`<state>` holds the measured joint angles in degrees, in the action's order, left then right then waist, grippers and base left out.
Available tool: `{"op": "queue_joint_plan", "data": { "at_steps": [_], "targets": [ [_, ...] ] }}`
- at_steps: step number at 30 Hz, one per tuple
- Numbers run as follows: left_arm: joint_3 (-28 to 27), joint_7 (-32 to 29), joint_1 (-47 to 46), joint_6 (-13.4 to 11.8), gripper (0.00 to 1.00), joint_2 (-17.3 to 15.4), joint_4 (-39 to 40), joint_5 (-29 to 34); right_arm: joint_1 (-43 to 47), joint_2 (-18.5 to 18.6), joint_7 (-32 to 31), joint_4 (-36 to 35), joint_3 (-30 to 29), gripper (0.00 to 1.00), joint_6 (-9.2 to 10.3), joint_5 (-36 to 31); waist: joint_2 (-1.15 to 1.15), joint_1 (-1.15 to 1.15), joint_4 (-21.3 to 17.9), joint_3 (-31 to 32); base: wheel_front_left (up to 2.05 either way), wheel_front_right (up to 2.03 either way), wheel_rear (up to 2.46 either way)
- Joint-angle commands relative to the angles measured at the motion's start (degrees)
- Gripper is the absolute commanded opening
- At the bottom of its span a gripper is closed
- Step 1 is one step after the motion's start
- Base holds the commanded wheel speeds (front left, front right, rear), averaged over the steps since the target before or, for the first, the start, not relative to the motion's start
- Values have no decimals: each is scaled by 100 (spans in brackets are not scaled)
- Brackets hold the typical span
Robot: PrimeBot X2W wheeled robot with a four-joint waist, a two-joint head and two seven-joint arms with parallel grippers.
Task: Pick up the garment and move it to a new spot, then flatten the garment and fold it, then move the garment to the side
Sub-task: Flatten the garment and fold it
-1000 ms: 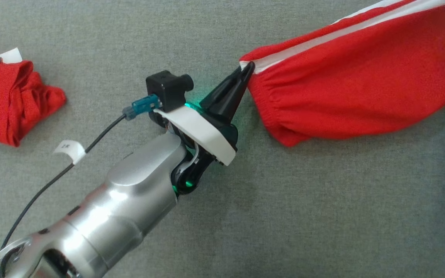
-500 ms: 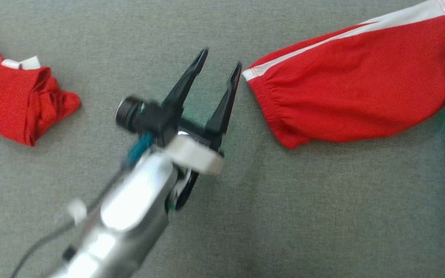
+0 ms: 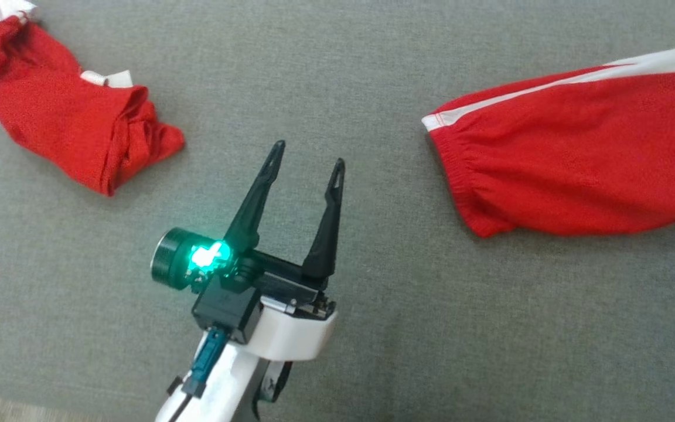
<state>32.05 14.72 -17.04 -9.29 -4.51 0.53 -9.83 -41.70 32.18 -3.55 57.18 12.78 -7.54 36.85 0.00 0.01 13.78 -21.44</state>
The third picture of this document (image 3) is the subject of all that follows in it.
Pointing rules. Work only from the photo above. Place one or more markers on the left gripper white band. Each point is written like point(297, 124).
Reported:
point(296, 328)

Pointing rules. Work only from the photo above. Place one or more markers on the red shorts with white stripe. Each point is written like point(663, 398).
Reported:
point(578, 158)

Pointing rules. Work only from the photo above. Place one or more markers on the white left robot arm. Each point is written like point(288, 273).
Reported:
point(232, 387)

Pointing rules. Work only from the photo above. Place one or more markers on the grey fabric sofa seat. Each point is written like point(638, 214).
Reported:
point(431, 328)

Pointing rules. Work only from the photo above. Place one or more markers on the red jersey with white sleeves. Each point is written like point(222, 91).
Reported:
point(50, 117)

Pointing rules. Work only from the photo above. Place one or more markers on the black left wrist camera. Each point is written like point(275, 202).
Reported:
point(223, 308)

